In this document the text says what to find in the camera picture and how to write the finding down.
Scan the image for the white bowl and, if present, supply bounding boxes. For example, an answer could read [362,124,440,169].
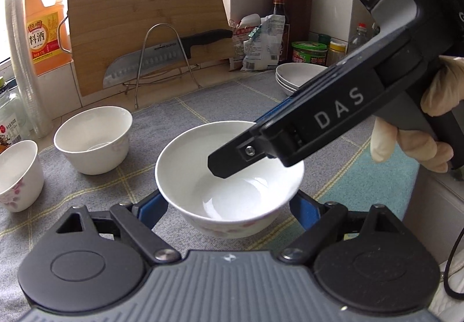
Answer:
[53,106,133,175]
[1,140,44,213]
[155,121,305,239]

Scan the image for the white plate with stain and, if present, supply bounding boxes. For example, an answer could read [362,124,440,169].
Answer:
[276,63,326,89]

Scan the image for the gloved right hand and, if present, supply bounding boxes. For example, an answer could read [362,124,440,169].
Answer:
[369,55,464,174]

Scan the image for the grey checked towel mat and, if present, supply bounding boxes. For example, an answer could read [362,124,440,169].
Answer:
[0,69,422,322]

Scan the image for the clear bottle red cap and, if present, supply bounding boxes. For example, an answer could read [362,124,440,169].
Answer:
[347,23,369,54]

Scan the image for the white salt bag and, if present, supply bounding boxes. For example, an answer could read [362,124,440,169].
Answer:
[242,14,282,71]

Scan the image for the yellow lid spice jar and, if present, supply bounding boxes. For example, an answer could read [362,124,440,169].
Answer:
[326,39,347,67]

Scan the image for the green cap jar behind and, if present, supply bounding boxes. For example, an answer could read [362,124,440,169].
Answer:
[318,34,331,48]

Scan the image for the green lidded sauce tub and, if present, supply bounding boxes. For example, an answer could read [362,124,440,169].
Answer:
[292,41,328,66]

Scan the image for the wooden knife block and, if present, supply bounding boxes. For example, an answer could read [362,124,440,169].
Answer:
[285,0,313,43]

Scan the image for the red white seasoning bag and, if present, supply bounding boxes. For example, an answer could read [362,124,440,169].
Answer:
[229,13,261,71]

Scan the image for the dark soy sauce bottle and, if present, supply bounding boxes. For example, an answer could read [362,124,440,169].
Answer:
[273,0,290,64]

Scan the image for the glass jar green lid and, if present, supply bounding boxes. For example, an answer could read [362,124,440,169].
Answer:
[0,76,30,152]

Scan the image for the bamboo cutting board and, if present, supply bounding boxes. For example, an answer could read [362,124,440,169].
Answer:
[68,0,229,96]

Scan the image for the orange cooking wine jug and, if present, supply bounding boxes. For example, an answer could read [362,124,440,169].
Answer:
[24,0,72,75]

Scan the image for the tall plastic cup stack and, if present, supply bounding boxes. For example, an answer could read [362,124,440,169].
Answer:
[5,0,53,138]

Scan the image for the metal wire rack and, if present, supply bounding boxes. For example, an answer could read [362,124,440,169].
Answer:
[104,23,215,109]

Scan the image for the black handled kitchen knife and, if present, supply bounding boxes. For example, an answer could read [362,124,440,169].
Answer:
[102,29,233,89]

